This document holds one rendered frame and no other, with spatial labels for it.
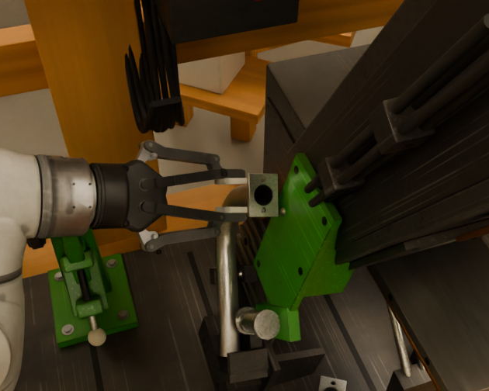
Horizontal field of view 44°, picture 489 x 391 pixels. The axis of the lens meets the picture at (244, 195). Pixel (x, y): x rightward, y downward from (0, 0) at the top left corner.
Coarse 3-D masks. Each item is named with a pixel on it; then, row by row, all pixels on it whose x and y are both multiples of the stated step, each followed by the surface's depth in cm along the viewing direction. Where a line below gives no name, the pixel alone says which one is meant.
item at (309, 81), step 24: (360, 48) 95; (288, 72) 91; (312, 72) 91; (336, 72) 91; (288, 96) 87; (312, 96) 87; (288, 120) 89; (264, 144) 104; (288, 144) 90; (264, 168) 108; (288, 168) 93
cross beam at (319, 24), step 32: (320, 0) 102; (352, 0) 104; (384, 0) 106; (0, 32) 92; (32, 32) 92; (256, 32) 102; (288, 32) 104; (320, 32) 106; (0, 64) 92; (32, 64) 93; (0, 96) 96
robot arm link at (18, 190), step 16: (0, 160) 60; (16, 160) 62; (32, 160) 63; (0, 176) 59; (16, 176) 60; (32, 176) 62; (0, 192) 59; (16, 192) 60; (32, 192) 61; (0, 208) 59; (16, 208) 60; (32, 208) 61; (0, 224) 59; (16, 224) 60; (32, 224) 62; (0, 240) 60; (16, 240) 61; (0, 256) 60; (16, 256) 62; (0, 272) 61; (16, 272) 63
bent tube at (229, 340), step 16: (256, 176) 76; (272, 176) 77; (240, 192) 81; (256, 192) 82; (272, 192) 77; (256, 208) 76; (272, 208) 77; (224, 224) 88; (224, 240) 89; (224, 256) 89; (224, 272) 88; (224, 288) 88; (224, 304) 88; (224, 320) 88; (224, 336) 88; (224, 352) 88
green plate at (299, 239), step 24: (312, 168) 73; (288, 192) 77; (312, 192) 71; (288, 216) 77; (312, 216) 71; (336, 216) 67; (264, 240) 84; (288, 240) 77; (312, 240) 71; (264, 264) 84; (288, 264) 77; (312, 264) 72; (264, 288) 84; (288, 288) 78; (312, 288) 78; (336, 288) 80
